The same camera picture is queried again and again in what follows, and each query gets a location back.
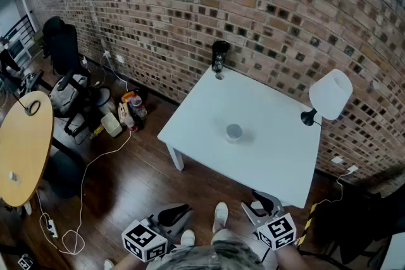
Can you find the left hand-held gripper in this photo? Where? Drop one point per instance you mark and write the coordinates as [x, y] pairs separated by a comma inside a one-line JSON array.
[[144, 241]]

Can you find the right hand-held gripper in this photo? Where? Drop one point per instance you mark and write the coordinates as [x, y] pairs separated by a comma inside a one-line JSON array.
[[276, 230]]

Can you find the small translucent cup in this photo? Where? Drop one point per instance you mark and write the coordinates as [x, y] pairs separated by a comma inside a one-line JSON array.
[[234, 133]]

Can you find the person's left forearm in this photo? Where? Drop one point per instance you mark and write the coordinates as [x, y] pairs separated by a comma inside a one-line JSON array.
[[129, 264]]

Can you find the person's right forearm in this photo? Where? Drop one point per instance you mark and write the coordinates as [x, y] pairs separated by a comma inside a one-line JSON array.
[[292, 259]]

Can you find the yellow black striped tape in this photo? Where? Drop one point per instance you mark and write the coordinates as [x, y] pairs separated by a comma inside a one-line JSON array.
[[308, 221]]

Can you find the person's camouflage shirt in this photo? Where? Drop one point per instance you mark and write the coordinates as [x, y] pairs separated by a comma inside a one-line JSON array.
[[218, 254]]

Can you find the black mesh chair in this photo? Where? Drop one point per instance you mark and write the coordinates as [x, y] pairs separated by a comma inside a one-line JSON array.
[[354, 218]]

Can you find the white plug charger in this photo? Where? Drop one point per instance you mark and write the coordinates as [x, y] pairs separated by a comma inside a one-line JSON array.
[[107, 54], [352, 169]]

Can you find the dark bottle with red label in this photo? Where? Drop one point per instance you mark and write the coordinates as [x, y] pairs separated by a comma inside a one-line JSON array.
[[136, 125]]

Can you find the white square table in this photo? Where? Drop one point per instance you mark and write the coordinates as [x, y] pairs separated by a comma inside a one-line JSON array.
[[253, 104]]

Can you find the white plastic container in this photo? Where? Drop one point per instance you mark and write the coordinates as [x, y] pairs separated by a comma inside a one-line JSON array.
[[111, 125]]

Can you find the clear water bottle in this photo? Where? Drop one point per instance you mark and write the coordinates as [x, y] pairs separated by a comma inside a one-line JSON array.
[[138, 107]]

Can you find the beige carton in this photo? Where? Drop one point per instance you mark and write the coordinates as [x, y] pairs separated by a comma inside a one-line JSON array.
[[123, 114]]

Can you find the yellow object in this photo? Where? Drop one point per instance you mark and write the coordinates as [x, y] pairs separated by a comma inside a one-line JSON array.
[[96, 132]]

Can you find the white power strip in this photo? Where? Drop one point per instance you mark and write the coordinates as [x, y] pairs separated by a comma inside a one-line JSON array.
[[53, 229]]

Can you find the orange packet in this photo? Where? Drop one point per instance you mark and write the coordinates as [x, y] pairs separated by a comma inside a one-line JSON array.
[[128, 96]]

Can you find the white lamp with black base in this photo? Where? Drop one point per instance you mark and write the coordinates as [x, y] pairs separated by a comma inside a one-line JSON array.
[[330, 93]]

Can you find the round grey bin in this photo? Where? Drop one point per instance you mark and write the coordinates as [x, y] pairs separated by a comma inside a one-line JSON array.
[[103, 98]]

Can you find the white panel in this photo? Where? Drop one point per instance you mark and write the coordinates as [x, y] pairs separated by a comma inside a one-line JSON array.
[[395, 253]]

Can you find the black white patterned block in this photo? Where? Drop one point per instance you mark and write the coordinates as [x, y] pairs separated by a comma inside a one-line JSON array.
[[25, 262]]

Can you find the black patterned bottle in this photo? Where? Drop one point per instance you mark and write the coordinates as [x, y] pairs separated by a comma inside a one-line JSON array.
[[219, 55]]

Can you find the round wooden table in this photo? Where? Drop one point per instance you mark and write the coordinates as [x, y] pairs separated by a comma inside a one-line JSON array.
[[25, 148]]

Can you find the grey backpack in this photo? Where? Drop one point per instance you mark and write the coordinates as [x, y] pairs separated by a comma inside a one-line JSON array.
[[64, 95]]

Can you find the small white object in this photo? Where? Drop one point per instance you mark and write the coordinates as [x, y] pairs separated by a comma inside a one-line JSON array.
[[14, 177]]

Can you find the black office chair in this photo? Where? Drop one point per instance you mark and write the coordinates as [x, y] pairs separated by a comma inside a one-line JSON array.
[[61, 44]]

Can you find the black metal railing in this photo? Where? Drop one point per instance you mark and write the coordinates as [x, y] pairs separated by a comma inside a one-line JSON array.
[[19, 26]]

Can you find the white wall outlet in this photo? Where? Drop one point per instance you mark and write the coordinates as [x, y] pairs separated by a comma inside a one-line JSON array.
[[120, 58], [337, 160]]

